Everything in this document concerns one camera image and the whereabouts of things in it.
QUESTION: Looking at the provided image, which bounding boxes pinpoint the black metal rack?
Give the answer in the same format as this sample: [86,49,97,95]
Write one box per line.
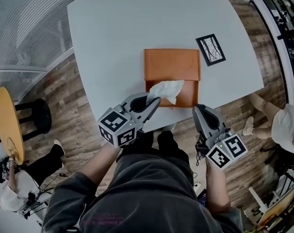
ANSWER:
[248,0,294,106]

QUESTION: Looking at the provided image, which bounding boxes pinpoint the black office chair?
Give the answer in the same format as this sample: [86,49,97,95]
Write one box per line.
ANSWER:
[260,143,294,186]

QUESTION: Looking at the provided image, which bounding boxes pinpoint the yellow board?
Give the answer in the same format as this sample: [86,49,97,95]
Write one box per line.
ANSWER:
[258,178,294,232]

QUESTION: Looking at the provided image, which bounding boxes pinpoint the person's right forearm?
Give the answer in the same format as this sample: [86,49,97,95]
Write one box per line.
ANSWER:
[205,159,232,215]

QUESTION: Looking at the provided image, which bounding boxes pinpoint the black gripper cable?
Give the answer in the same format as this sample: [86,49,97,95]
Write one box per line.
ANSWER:
[195,139,205,166]

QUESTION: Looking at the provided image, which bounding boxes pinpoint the person's grey sweatshirt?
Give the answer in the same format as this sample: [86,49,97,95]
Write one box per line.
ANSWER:
[41,153,245,233]

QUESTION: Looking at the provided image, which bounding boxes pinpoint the gold wire ring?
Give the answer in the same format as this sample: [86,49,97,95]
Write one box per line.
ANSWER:
[6,137,19,158]

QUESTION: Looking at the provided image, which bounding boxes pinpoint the person's black trousers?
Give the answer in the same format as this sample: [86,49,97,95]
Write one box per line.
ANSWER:
[117,129,191,166]

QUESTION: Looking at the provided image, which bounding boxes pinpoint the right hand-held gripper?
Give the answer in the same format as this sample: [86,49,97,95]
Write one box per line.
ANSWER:
[192,104,248,171]

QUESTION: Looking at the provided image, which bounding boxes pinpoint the orange drawer box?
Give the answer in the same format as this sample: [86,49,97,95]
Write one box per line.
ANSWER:
[144,48,201,108]

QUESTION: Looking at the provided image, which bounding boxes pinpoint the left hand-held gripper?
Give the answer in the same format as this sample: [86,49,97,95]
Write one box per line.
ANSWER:
[97,93,162,148]

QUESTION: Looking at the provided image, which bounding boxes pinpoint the black phone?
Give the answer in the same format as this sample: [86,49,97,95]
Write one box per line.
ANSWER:
[196,188,208,207]

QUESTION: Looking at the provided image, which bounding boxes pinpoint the clear plastic bag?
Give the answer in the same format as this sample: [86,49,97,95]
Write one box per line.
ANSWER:
[147,80,186,105]

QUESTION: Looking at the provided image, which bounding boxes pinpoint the black stool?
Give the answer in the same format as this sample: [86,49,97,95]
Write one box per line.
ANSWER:
[14,98,52,142]

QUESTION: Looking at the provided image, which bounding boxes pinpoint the black picture frame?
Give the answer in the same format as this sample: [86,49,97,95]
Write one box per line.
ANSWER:
[195,33,227,67]

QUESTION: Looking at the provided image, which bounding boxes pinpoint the person's left forearm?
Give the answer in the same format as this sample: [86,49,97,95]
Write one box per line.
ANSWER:
[82,139,121,188]

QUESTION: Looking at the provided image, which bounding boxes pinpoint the yellow round table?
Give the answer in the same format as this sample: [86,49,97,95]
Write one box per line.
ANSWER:
[0,86,25,166]

